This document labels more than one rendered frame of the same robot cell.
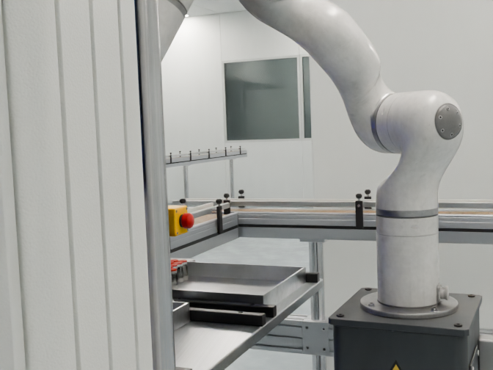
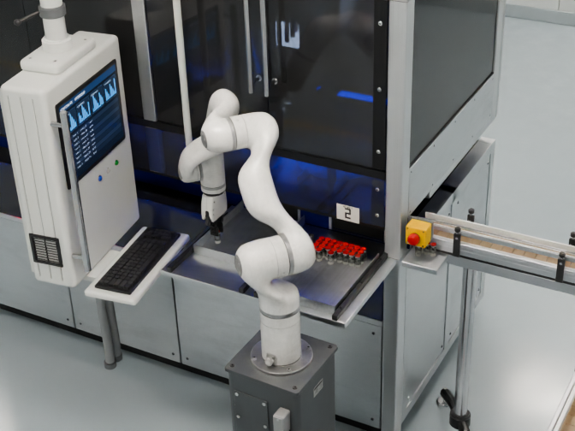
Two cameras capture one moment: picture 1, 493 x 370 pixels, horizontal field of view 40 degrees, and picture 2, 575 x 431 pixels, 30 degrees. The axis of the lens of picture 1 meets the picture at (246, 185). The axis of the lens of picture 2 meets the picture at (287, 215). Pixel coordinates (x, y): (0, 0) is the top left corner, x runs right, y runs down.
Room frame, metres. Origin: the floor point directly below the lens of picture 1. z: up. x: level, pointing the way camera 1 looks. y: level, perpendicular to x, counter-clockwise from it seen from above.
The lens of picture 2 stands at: (1.65, -2.87, 2.92)
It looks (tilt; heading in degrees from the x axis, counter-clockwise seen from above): 31 degrees down; 97
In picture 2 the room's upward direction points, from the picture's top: 2 degrees counter-clockwise
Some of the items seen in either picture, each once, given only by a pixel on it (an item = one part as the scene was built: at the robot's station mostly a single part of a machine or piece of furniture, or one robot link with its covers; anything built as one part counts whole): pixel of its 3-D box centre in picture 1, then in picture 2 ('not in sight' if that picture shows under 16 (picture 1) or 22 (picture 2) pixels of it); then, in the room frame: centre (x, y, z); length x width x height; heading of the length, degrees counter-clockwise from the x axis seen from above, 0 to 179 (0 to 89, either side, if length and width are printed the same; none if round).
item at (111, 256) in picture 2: not in sight; (128, 262); (0.70, 0.27, 0.79); 0.45 x 0.28 x 0.03; 75
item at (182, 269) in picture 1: (166, 277); (336, 255); (1.46, 0.18, 0.91); 0.18 x 0.02 x 0.05; 157
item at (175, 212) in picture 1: (170, 220); (418, 232); (1.73, 0.20, 1.00); 0.08 x 0.07 x 0.07; 67
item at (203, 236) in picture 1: (176, 230); (513, 250); (2.05, 0.22, 0.92); 0.69 x 0.16 x 0.16; 157
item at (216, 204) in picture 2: not in sight; (214, 201); (1.04, 0.25, 1.07); 0.10 x 0.08 x 0.11; 67
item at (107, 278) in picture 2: not in sight; (139, 258); (0.74, 0.26, 0.82); 0.40 x 0.14 x 0.02; 75
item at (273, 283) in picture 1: (211, 283); (322, 273); (1.42, 0.08, 0.90); 0.34 x 0.26 x 0.04; 67
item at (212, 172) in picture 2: not in sight; (210, 165); (1.03, 0.24, 1.21); 0.09 x 0.08 x 0.13; 27
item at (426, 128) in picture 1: (417, 153); (267, 275); (1.29, -0.33, 1.16); 0.19 x 0.12 x 0.24; 27
